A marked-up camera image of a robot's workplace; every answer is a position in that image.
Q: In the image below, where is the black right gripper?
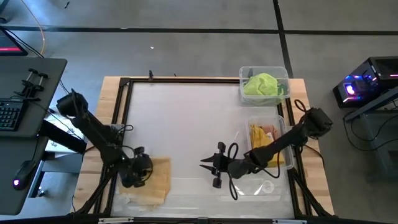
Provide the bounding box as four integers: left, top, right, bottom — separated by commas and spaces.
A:
198, 141, 250, 189

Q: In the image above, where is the mustard yellow towel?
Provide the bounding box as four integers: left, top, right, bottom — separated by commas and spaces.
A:
266, 151, 285, 168
249, 124, 276, 151

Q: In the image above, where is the black floor cable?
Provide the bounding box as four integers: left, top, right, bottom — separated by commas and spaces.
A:
343, 111, 398, 152

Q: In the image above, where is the black desk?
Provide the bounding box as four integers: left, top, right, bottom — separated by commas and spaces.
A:
0, 57, 68, 216

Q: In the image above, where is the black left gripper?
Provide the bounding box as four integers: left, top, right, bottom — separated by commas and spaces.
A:
119, 146, 154, 189

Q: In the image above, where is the grey metal stand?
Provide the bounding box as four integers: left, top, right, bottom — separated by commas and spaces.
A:
343, 86, 398, 179

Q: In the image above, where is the computer tower with coloured lights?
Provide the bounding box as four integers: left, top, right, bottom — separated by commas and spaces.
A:
332, 55, 398, 109

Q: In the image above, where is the black computer mouse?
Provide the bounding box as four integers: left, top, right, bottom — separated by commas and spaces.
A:
12, 159, 38, 191

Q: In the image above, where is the computer monitor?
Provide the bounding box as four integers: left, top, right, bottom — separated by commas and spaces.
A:
0, 27, 29, 57

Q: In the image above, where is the peach pink towel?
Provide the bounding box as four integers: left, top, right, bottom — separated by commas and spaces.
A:
261, 124, 280, 141

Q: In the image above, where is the black keyboard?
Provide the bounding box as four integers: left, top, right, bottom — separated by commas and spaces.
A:
0, 98, 25, 132

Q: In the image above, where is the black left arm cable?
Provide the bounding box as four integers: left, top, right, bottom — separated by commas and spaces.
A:
114, 123, 135, 138

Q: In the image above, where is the pale beige towel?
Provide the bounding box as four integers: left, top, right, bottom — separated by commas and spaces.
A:
119, 157, 172, 207

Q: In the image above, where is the clear plastic bin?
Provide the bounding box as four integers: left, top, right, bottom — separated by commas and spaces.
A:
238, 65, 291, 107
244, 114, 295, 170

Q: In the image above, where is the yellow cable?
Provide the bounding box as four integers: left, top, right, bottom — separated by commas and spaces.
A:
19, 0, 47, 55

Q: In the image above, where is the black clamp stand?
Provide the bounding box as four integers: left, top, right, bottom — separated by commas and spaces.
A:
13, 68, 50, 102

